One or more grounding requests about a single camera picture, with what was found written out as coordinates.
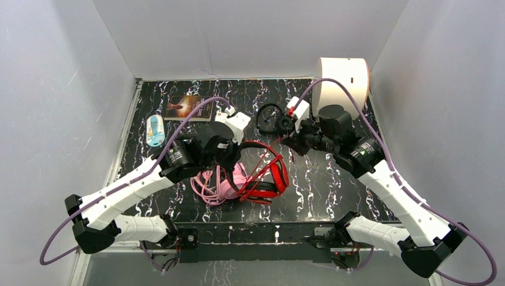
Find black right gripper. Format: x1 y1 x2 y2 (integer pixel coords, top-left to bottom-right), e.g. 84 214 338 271
280 114 338 157

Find pink over-ear headphones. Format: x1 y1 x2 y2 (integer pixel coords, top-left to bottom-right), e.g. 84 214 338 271
190 163 250 206

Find black on-ear headphones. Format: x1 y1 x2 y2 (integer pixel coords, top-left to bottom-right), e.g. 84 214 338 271
255 103 295 136

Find red and black headphones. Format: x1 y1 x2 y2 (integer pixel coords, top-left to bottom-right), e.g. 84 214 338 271
225 141 290 204

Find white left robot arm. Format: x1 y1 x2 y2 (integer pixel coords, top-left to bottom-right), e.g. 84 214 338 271
65 122 245 254

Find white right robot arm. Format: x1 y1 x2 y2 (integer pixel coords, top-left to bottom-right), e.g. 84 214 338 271
276 105 466 278

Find dark paperback book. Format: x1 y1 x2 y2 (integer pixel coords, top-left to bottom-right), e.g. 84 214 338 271
163 95 213 122

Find white and blue small device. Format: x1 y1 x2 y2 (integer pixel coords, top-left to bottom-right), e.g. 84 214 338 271
146 114 166 147

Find white cylindrical container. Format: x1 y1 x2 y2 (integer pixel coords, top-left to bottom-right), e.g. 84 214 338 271
312 57 370 119

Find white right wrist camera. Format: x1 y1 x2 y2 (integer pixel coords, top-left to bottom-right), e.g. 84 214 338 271
285 97 310 133

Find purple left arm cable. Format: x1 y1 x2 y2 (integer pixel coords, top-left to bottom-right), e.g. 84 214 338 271
39 96 233 266

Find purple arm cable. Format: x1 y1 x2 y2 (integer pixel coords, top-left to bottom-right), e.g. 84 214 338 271
39 96 233 266
298 78 498 286

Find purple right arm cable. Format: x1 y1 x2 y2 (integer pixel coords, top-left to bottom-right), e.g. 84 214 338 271
298 78 498 286

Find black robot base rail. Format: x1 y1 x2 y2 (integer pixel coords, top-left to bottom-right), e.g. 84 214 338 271
136 220 376 265

